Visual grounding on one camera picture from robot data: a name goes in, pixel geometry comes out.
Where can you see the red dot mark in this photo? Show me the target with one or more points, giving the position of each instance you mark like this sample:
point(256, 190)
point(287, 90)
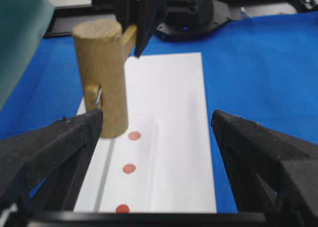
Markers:
point(122, 209)
point(134, 135)
point(129, 168)

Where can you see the wooden mallet hammer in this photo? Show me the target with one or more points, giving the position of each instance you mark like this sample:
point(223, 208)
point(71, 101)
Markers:
point(102, 49)

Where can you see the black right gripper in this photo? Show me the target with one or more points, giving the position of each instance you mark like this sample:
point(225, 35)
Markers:
point(149, 14)

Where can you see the green backdrop sheet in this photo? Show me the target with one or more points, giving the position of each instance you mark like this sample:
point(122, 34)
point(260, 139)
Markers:
point(23, 24)

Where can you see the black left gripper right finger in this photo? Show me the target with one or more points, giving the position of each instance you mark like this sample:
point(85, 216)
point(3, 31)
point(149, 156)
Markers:
point(273, 176)

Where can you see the red dot mark middle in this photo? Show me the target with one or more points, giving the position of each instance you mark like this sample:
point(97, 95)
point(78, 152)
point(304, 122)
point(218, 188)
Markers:
point(129, 168)

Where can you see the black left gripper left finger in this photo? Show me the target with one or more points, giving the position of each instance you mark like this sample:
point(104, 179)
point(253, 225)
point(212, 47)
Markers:
point(43, 170)

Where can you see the white paper sheet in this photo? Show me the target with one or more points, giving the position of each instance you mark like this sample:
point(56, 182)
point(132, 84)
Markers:
point(167, 105)

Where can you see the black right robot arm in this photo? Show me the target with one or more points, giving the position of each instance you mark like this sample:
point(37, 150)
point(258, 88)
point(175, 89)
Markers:
point(171, 20)

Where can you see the red dot mark far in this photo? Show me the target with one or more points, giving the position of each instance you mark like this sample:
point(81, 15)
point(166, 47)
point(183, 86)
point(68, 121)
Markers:
point(134, 135)

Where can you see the red dot mark near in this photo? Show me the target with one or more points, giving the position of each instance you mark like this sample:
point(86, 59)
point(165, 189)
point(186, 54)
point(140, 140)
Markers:
point(122, 209)

